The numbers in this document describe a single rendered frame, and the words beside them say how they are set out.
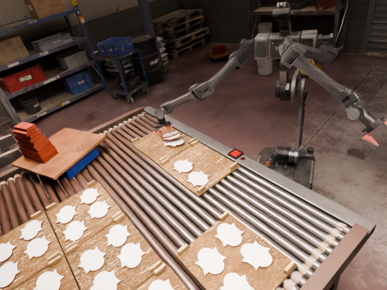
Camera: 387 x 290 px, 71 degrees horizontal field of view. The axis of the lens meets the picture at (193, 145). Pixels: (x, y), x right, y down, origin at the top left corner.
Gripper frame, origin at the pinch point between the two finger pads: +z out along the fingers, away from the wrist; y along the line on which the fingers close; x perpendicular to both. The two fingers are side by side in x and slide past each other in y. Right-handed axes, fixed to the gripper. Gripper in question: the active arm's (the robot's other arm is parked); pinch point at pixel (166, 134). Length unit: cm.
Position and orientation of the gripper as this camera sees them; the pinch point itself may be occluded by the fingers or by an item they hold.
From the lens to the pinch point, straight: 207.7
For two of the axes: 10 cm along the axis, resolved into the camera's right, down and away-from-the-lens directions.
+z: 2.8, 9.2, 2.9
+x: -7.9, 0.5, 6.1
